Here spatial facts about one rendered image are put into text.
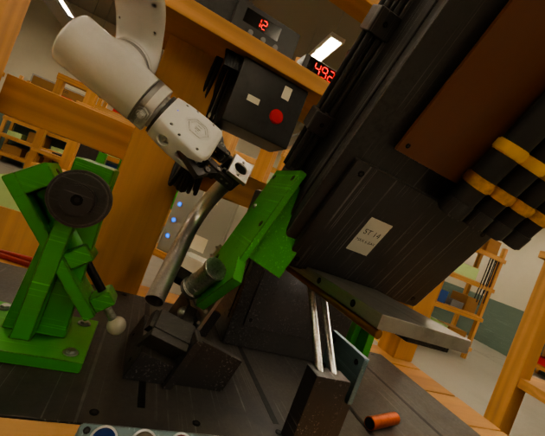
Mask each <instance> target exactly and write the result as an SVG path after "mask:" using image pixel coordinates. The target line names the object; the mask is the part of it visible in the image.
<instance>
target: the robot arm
mask: <svg viewBox="0 0 545 436"><path fill-rule="evenodd" d="M114 1H115V6H116V35H115V37H113V36H111V35H110V34H109V33H107V32H106V31H105V30H104V29H103V28H102V27H101V26H99V25H98V24H97V23H96V22H95V21H94V20H93V19H92V18H91V17H90V16H78V17H75V18H74V19H73V20H71V21H70V22H69V23H68V24H66V25H65V26H64V28H63V29H62V30H61V31H60V33H59V34H58V36H56V38H55V40H54V44H53V47H52V57H53V59H54V60H55V61H56V62H57V63H58V64H60V65H61V66H62V67H64V68H65V69H66V70H67V71H68V72H69V73H70V74H71V75H73V76H74V77H75V78H76V79H78V80H79V81H80V82H82V83H83V84H84V85H85V86H87V87H88V88H89V89H91V90H92V91H93V92H94V93H96V94H97V95H98V96H99V97H101V98H102V99H103V100H104V101H105V102H106V103H107V104H109V105H110V106H111V107H113V108H114V109H115V110H116V111H117V112H119V113H120V114H121V115H123V116H124V117H125V118H126V119H128V120H129V121H130V122H131V123H133V124H134V125H135V126H136V127H137V128H138V129H139V130H142V129H144V128H145V127H147V128H146V131H147V134H148V135H149V136H150V137H151V138H152V139H153V141H154V142H155V143H156V144H157V145H158V146H159V147H160V148H161V149H162V150H163V151H164V152H165V153H166V154H168V155H169V156H170V157H171V158H172V159H173V160H175V161H176V162H177V163H178V164H180V165H181V166H182V167H183V168H184V169H186V170H187V171H189V173H190V174H191V175H192V176H193V178H195V179H197V178H201V177H209V178H210V179H213V178H214V179H215V180H216V181H217V182H218V183H220V184H221V185H222V186H224V187H225V188H226V189H227V190H229V191H231V190H233V189H234V188H235V187H236V186H238V185H239V183H238V182H237V181H235V180H234V179H233V178H232V177H231V176H230V175H228V174H227V173H226V171H227V169H228V166H229V165H230V163H231V161H232V159H233V157H232V156H231V153H230V151H229V150H227V148H226V146H225V144H224V140H223V136H222V132H221V130H220V129H219V128H218V127H217V126H216V125H215V124H214V123H212V122H211V121H210V120H209V119H207V118H206V117H205V116H204V115H202V114H201V113H200V112H198V111H197V110H196V109H195V108H194V107H193V106H191V105H189V104H188V103H186V102H185V101H183V100H181V99H179V98H176V97H175V96H174V97H172V98H171V97H170V96H171V94H172V93H173V91H172V90H171V89H170V88H169V87H167V86H166V85H165V84H164V83H163V82H162V81H161V80H160V79H159V78H158V77H157V76H156V75H155V72H156V71H157V68H158V64H159V62H160V57H161V53H162V48H163V43H164V31H165V23H166V7H165V0H114ZM215 151H216V152H215ZM214 159H215V160H216V161H217V162H219V163H221V165H219V164H218V163H217V162H216V161H215V160H214ZM202 161H204V162H202ZM206 164H209V165H210V166H206Z"/></svg>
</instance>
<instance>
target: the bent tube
mask: <svg viewBox="0 0 545 436"><path fill-rule="evenodd" d="M252 167H253V166H251V165H250V164H249V163H248V162H246V161H245V160H244V159H243V158H241V157H240V156H239V155H237V154H235V155H234V157H233V159H232V161H231V163H230V165H229V166H228V169H227V171H226V173H227V174H228V175H230V176H231V177H232V178H233V179H234V180H235V181H237V182H238V183H240V184H241V185H242V186H244V185H245V184H246V183H247V179H248V177H249V175H250V172H251V170H252ZM228 191H229V190H227V189H226V188H225V187H224V186H222V185H221V184H220V183H218V182H217V181H216V182H215V183H214V184H213V185H212V186H211V187H210V188H209V189H208V191H207V192H206V193H205V194H204V195H203V197H202V198H201V199H200V201H199V202H198V203H197V204H196V205H195V207H194V208H193V209H192V211H191V212H190V214H189V216H188V217H187V219H186V220H185V222H184V224H183V225H182V227H181V229H180V230H179V232H178V234H177V236H176V238H175V240H174V242H173V244H172V246H171V248H170V250H169V252H168V253H167V255H166V257H165V259H164V261H163V264H162V265H161V267H160V269H159V271H158V273H157V276H156V277H155V278H154V280H153V282H152V284H151V287H150V289H149V291H148V292H147V294H146V296H145V298H144V299H145V301H146V302H147V303H148V304H149V305H153V306H162V305H163V304H164V301H165V299H166V298H167V296H168V294H169V291H170V288H171V287H172V285H173V282H174V280H175V278H176V276H177V273H178V271H179V269H180V267H181V265H182V263H183V260H184V258H185V256H186V253H187V252H188V250H189V247H190V244H191V242H192V240H193V239H194V237H195V235H196V232H197V230H198V228H199V227H200V226H201V225H202V222H203V221H204V219H205V218H206V217H207V215H208V213H209V212H210V211H211V209H212V208H213V207H214V206H215V204H216V203H218V201H220V199H221V198H222V197H223V196H224V195H226V194H227V192H228Z"/></svg>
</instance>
